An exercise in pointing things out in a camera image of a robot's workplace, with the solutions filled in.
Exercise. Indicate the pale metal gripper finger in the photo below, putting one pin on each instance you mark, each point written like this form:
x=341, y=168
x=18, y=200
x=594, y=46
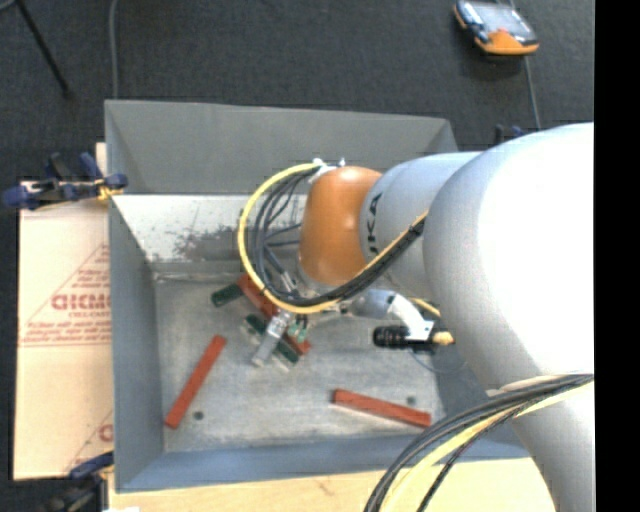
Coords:
x=251, y=332
x=270, y=341

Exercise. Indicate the brown cardboard board, red print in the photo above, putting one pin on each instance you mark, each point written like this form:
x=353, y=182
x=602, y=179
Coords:
x=60, y=350

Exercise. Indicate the grey metal bin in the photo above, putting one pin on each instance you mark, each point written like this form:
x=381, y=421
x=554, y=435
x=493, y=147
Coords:
x=300, y=395

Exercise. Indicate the black cylinder on white bracket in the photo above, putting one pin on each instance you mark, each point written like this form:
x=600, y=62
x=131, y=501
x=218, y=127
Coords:
x=395, y=336

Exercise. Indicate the red-brown flat block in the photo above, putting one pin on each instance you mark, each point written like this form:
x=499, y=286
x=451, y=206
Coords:
x=256, y=295
x=381, y=407
x=196, y=381

